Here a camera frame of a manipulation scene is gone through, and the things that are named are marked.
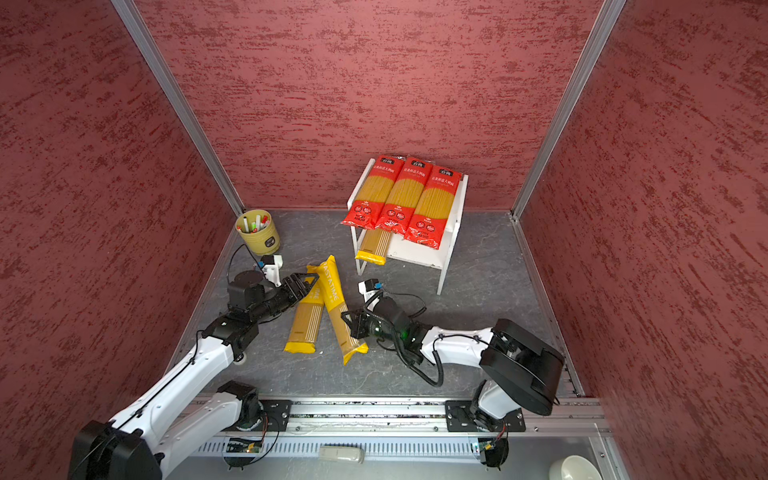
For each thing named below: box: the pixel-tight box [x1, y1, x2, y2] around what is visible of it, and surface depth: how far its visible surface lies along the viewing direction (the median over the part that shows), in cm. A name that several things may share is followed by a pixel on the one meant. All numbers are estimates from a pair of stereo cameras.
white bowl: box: [549, 454, 603, 480], surface depth 62 cm
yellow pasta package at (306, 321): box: [284, 265, 325, 354], surface depth 89 cm
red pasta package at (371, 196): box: [341, 155, 405, 230], surface depth 79 cm
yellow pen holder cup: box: [235, 209, 281, 256], surface depth 102 cm
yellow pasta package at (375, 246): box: [355, 228, 393, 266], surface depth 89 cm
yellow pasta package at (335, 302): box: [320, 255, 369, 365], surface depth 82 cm
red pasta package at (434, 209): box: [404, 165, 463, 250], surface depth 75 cm
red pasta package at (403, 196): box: [374, 157, 433, 236], surface depth 77 cm
